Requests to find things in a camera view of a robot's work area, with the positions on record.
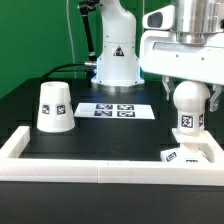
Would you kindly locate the white marker sheet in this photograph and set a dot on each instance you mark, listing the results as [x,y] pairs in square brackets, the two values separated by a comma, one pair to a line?
[114,111]

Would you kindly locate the white U-shaped frame fence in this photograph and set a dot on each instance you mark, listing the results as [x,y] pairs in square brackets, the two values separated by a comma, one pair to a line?
[13,167]

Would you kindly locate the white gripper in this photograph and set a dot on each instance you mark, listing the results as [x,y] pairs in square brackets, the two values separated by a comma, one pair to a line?
[161,54]

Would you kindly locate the white lamp bulb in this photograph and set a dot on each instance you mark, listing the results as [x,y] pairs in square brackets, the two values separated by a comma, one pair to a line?
[189,99]

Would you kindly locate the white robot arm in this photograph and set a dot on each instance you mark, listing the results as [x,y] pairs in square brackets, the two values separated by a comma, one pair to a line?
[183,40]

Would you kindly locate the white lamp shade cone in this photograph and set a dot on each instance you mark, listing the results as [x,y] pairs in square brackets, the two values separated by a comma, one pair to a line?
[55,112]

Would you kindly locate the white lamp base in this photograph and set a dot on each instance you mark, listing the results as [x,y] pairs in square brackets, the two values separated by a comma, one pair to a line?
[201,148]

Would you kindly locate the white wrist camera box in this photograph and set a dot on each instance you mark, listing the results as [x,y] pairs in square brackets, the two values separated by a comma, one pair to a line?
[161,19]

